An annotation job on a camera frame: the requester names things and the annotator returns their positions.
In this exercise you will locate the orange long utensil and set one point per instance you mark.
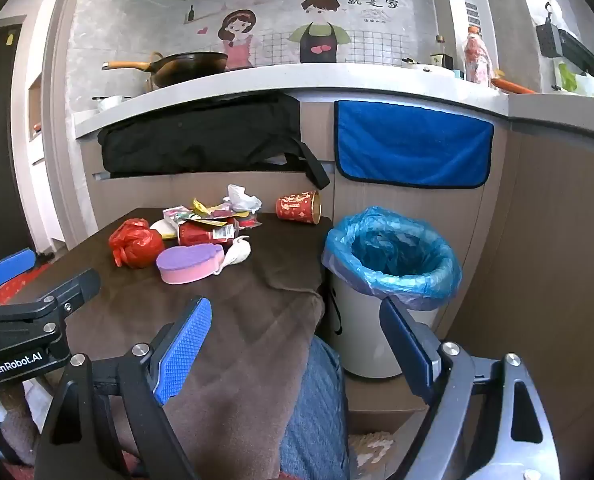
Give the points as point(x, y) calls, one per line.
point(514, 86)

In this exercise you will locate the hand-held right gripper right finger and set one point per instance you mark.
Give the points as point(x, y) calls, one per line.
point(407, 350)

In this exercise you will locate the brown table cloth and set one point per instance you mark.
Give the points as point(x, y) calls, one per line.
point(257, 320)

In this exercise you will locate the beige fluffy mat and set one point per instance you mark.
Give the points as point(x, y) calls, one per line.
point(372, 450)

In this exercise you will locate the white trash can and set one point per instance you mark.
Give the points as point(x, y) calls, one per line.
point(362, 330)

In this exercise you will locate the white plastic bag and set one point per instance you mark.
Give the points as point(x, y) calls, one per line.
point(238, 254)
point(242, 197)

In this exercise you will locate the yellow snack wrapper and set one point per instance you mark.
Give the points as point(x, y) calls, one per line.
point(201, 206)

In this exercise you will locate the blue towel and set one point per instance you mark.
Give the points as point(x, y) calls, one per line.
point(412, 145)

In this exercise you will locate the white bin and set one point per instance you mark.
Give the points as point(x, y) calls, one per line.
point(357, 230)

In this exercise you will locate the black cloth bag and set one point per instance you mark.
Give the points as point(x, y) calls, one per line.
point(197, 135)

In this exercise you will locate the red drink can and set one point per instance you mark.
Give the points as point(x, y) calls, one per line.
point(197, 234)

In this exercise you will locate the red snack wrapper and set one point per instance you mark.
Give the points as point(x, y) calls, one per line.
point(248, 221)

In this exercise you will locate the red plastic bag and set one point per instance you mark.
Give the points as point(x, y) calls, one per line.
point(137, 245)

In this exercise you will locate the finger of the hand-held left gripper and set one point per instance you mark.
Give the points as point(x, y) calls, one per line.
point(77, 285)
point(9, 264)

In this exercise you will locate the red label plastic bottle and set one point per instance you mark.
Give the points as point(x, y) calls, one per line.
point(477, 60)

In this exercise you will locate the white wall vent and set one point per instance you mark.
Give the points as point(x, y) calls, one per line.
point(472, 16)

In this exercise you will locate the person's blue jeans leg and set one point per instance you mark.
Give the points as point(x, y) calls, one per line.
point(312, 410)

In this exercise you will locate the black wok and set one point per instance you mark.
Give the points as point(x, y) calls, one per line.
point(192, 67)

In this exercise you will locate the red paper cup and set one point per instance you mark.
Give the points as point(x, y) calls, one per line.
point(297, 206)

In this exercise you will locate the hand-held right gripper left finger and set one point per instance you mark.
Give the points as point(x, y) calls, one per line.
point(187, 345)

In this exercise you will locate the green rag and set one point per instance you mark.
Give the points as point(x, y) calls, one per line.
point(569, 80)

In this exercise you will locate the purple pink sponge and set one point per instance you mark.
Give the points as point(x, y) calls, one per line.
point(187, 265)

